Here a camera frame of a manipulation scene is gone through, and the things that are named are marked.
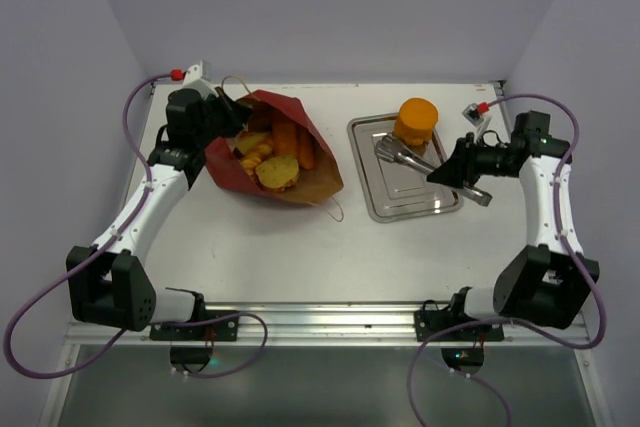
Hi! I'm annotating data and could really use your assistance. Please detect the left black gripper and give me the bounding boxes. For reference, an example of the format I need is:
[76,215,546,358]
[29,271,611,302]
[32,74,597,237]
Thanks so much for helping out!
[194,86,252,147]

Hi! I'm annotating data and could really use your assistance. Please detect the round orange fake bun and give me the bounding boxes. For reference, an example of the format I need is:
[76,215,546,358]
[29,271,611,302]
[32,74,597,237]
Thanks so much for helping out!
[393,97,439,147]

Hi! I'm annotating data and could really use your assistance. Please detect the seeded fake bread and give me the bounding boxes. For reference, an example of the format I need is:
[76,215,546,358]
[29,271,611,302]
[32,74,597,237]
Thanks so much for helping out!
[255,155,300,192]

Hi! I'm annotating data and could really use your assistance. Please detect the steel tongs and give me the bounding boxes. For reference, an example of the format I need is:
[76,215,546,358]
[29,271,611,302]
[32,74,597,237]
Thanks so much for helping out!
[374,135,493,207]

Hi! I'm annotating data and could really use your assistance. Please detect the red paper bag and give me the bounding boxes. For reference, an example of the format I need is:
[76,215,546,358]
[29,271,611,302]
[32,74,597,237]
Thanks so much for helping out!
[206,75,345,222]

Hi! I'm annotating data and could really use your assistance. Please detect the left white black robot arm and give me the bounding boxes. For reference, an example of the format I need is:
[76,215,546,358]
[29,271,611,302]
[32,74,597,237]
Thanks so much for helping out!
[66,88,252,340]

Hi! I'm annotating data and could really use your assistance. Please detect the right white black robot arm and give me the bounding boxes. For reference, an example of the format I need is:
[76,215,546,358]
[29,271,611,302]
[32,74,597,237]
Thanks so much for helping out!
[427,111,599,340]

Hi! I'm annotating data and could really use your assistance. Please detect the sliced fake bread piece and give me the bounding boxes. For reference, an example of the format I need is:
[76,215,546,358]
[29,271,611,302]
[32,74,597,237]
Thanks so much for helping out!
[234,132,271,155]

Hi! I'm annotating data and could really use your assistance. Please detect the long orange fake baguette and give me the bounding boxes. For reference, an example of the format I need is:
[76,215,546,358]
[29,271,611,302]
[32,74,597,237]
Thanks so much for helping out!
[272,120,298,156]

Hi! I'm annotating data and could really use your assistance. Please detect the twisted yellow fake bread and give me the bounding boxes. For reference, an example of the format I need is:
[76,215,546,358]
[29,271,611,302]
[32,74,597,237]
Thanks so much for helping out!
[240,140,274,175]

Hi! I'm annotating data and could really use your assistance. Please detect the steel tray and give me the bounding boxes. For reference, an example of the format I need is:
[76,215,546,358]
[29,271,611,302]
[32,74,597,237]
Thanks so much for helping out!
[347,114,463,223]

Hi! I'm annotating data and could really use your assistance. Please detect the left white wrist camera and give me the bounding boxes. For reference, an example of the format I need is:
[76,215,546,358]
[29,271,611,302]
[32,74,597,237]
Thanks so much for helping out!
[169,60,214,97]

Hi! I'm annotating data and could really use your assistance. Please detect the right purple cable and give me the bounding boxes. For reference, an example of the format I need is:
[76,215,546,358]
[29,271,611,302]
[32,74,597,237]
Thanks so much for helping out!
[405,92,608,427]

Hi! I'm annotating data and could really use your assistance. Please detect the purple cable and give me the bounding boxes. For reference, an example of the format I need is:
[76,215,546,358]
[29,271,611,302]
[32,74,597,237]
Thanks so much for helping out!
[405,92,608,427]
[2,71,174,379]

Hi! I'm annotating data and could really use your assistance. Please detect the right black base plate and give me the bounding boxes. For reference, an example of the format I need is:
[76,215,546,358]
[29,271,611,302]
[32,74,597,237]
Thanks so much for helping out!
[413,310,505,343]

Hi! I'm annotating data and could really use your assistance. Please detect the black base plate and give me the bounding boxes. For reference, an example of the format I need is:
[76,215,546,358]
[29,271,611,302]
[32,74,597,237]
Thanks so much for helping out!
[149,310,238,343]
[413,310,505,343]

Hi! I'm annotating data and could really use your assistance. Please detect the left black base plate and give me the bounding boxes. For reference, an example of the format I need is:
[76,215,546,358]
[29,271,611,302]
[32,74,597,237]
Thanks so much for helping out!
[149,310,238,343]

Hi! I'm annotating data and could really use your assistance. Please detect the aluminium rail frame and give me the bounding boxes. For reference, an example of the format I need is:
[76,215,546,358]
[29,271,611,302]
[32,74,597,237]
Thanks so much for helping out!
[63,302,589,347]

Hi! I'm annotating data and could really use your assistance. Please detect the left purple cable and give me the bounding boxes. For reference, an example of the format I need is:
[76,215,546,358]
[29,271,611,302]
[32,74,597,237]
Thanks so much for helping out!
[2,71,174,379]

